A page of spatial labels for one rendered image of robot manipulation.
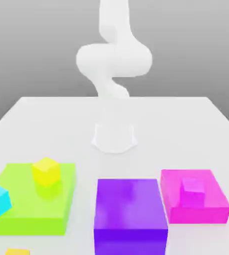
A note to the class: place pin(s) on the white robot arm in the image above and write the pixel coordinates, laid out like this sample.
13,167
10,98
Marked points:
114,59

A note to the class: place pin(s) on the small yellow cube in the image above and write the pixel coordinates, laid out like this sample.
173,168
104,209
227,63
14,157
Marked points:
46,172
17,251

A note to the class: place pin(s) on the small magenta cube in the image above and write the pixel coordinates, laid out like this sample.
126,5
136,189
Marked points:
193,192

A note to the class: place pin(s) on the large purple box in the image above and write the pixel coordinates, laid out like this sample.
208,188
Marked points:
130,209

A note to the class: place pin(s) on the large green box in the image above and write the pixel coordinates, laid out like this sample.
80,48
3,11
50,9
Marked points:
26,209

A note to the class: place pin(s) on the large magenta box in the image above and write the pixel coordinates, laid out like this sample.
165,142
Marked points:
214,199

